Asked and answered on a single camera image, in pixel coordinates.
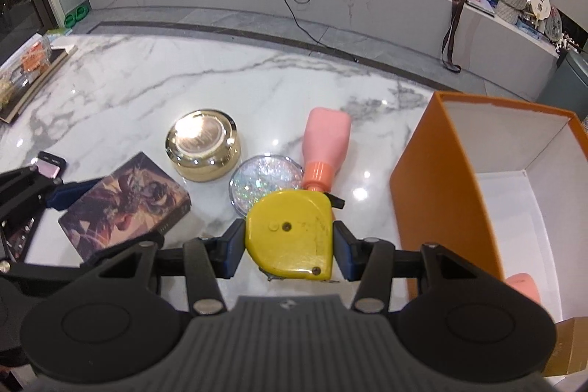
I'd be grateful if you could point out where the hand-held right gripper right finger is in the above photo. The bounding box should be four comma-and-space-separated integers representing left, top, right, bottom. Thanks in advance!
333, 220, 501, 314

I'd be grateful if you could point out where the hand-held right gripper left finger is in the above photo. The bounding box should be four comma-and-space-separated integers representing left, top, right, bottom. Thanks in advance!
80, 217, 246, 314

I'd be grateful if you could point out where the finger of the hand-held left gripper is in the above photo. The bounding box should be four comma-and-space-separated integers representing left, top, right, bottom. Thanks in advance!
0, 165, 99, 213

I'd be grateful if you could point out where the dark printed card box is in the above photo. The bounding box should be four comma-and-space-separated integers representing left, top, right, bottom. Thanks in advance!
59, 152, 191, 265

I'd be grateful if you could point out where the yellow tape measure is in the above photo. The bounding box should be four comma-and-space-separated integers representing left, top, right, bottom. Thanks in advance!
245, 190, 346, 283

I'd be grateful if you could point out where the glitter round compact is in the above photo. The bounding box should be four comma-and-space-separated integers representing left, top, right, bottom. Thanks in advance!
228, 153, 305, 218

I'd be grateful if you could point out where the orange storage box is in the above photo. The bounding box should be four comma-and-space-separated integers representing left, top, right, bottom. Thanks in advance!
390, 91, 588, 379

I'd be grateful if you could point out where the pink bottle orange cap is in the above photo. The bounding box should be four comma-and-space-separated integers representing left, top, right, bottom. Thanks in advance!
301, 107, 353, 194

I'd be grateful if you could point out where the brown cardboard box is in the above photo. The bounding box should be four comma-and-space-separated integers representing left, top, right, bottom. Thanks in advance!
542, 316, 588, 379

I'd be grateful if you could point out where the gold round tin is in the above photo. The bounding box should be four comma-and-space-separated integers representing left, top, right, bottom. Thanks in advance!
165, 109, 242, 182

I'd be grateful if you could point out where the wooden tray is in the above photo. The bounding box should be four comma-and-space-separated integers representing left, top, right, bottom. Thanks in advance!
0, 45, 76, 124

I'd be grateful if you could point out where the clear snack jar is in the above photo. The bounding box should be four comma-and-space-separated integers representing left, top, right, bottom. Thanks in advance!
0, 66, 24, 108

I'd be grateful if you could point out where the clear jar orange label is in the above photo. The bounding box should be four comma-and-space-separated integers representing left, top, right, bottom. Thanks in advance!
21, 35, 53, 85

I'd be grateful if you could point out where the white open notebook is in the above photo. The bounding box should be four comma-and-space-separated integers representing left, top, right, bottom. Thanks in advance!
465, 0, 498, 15

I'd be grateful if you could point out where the grey trash bin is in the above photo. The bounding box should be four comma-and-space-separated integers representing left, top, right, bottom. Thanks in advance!
549, 50, 588, 122

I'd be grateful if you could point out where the blue white flat box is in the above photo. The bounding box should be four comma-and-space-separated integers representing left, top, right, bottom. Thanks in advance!
517, 18, 545, 35

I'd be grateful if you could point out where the decorative plate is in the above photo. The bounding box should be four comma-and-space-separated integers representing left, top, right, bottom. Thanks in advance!
544, 6, 563, 41

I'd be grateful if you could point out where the round paper fan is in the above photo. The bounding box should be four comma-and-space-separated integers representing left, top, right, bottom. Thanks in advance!
528, 0, 552, 30

